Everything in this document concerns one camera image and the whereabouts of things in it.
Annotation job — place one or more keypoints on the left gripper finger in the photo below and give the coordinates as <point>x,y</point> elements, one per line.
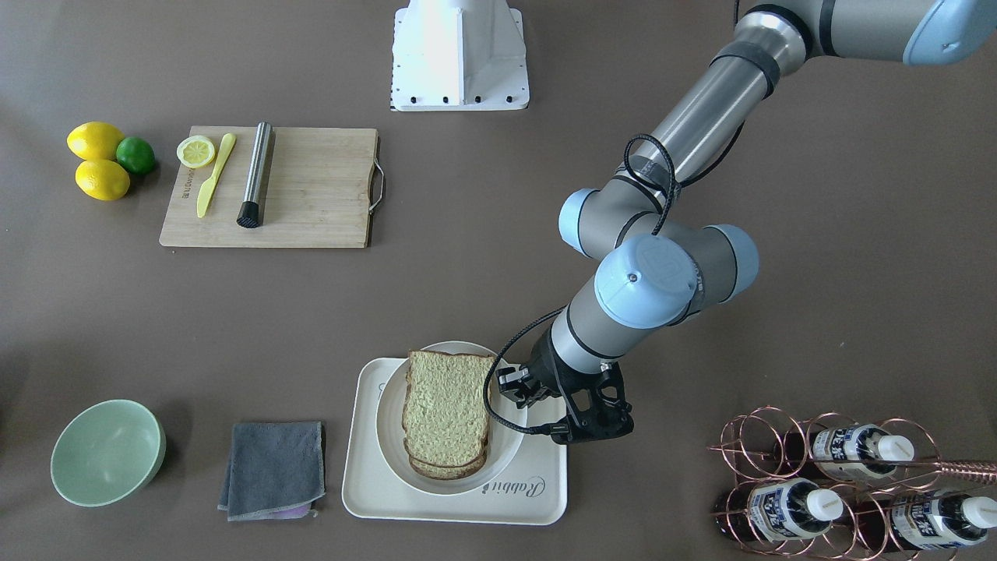
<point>517,384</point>

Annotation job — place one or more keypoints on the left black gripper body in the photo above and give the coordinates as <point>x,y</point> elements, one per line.
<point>544,368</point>

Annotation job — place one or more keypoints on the white round plate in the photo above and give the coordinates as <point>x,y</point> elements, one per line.
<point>502,441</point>

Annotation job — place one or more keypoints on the bread slice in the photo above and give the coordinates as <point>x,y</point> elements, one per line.
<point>444,399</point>
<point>447,461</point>

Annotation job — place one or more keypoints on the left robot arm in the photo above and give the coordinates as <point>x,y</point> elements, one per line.
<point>652,275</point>

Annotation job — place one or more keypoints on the cream rabbit tray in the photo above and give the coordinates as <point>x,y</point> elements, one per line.
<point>533,489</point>

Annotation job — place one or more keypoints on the grey folded cloth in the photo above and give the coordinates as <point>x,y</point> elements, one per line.
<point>275,471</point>

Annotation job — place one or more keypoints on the lower tea bottle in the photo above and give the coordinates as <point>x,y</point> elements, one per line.
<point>775,511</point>
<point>934,520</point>

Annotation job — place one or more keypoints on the tea bottle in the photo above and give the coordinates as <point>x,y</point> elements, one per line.
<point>934,520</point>
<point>863,453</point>
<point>775,511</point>

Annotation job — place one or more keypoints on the bamboo cutting board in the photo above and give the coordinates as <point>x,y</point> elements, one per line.
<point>319,192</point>

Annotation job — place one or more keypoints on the steel cylinder muddler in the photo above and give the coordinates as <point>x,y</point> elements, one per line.
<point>258,178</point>

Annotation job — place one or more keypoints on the upper tea bottle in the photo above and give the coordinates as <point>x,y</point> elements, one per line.
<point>863,453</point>

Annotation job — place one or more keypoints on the yellow plastic knife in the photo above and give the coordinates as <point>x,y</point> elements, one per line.
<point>207,188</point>

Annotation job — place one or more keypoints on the half lemon slice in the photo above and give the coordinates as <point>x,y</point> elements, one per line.
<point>196,152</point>

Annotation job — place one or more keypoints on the green bowl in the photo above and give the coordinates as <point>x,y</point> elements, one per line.
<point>107,452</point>

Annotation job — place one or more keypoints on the green lime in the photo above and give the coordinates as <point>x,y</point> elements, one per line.
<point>135,155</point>

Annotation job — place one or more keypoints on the lower yellow lemon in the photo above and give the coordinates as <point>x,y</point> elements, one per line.
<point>104,180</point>

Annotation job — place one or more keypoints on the yellow lemon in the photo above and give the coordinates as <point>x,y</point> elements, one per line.
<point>95,141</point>
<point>104,180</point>

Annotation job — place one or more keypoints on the upper yellow lemon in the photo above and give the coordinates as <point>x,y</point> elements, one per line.
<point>95,141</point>

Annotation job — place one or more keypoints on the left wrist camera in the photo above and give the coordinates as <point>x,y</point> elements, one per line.
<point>596,409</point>

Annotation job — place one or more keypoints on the copper wire bottle rack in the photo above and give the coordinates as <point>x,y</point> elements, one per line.
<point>752,447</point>

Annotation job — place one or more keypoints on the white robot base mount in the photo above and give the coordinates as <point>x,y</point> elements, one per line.
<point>459,56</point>

